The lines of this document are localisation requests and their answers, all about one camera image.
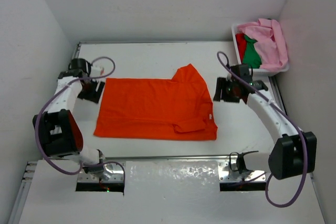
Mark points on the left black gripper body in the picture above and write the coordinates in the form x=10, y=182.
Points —
x=91, y=88

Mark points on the pink t shirt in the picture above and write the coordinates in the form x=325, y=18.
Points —
x=269, y=43

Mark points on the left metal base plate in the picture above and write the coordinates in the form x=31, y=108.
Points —
x=109, y=172

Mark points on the green t shirt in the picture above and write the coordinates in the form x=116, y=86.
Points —
x=251, y=57

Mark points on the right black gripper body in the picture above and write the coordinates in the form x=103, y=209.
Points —
x=229, y=92

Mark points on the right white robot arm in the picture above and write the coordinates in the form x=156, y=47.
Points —
x=294, y=151

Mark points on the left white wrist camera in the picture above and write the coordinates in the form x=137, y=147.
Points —
x=96, y=71

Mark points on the metal base plate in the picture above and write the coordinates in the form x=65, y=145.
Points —
x=109, y=172
x=228, y=174

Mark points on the white plastic laundry basket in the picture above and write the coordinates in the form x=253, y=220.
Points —
x=256, y=72

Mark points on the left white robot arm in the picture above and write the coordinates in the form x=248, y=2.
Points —
x=57, y=134

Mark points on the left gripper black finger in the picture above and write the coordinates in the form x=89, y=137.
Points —
x=99, y=89
x=90, y=97

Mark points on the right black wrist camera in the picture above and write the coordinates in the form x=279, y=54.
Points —
x=243, y=72

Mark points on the white front cover board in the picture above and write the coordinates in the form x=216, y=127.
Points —
x=165, y=192

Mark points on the red t shirt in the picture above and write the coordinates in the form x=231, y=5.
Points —
x=241, y=45

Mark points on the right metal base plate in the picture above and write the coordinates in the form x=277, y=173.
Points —
x=228, y=174

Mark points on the orange t shirt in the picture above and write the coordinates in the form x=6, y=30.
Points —
x=179, y=109

